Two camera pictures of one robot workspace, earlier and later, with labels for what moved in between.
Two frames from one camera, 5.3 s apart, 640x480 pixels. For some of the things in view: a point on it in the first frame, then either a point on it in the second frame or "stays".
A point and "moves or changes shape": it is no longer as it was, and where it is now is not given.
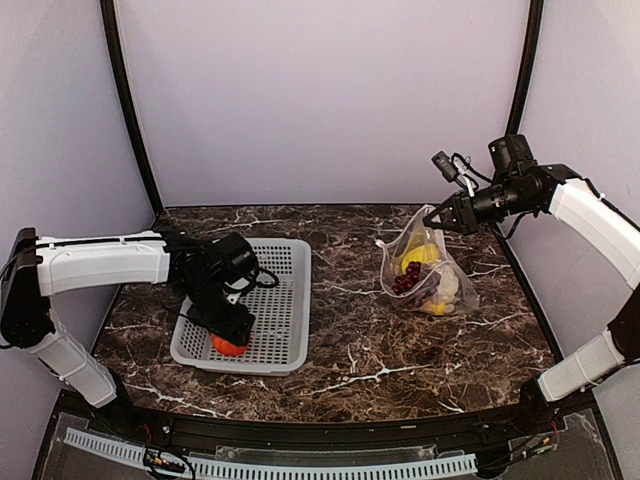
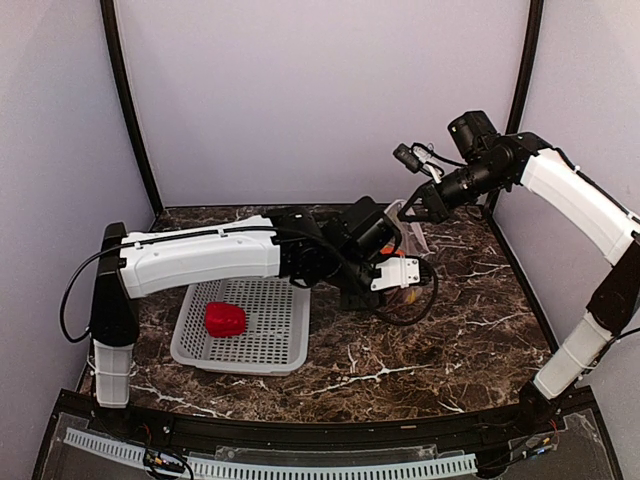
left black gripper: [232, 329] to [352, 301]
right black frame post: [532, 43] stays
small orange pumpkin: [227, 348] to [387, 250]
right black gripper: [464, 212] to [437, 205]
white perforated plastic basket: [280, 343] stays
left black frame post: [114, 54] stays
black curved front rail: [422, 432] stays
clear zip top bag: [419, 273] moves or changes shape
